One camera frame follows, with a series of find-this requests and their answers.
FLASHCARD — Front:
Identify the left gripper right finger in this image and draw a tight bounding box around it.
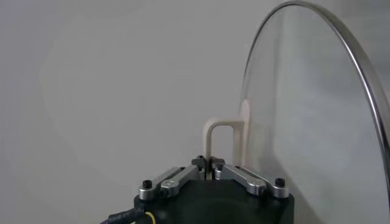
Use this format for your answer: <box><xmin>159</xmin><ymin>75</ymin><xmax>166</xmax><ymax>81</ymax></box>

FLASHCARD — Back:
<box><xmin>210</xmin><ymin>155</ymin><xmax>289</xmax><ymax>199</ymax></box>

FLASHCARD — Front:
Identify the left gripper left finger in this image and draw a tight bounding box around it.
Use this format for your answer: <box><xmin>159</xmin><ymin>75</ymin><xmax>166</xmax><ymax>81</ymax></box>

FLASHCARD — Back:
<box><xmin>136</xmin><ymin>155</ymin><xmax>208</xmax><ymax>201</ymax></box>

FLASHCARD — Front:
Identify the glass lid with cream handle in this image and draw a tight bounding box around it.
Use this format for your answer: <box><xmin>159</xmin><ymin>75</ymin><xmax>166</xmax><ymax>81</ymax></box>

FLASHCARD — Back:
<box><xmin>202</xmin><ymin>0</ymin><xmax>390</xmax><ymax>224</ymax></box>

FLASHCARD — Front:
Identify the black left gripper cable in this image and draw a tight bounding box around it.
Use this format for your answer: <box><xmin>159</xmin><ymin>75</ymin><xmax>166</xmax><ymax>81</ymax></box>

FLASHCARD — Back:
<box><xmin>99</xmin><ymin>206</ymin><xmax>157</xmax><ymax>224</ymax></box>

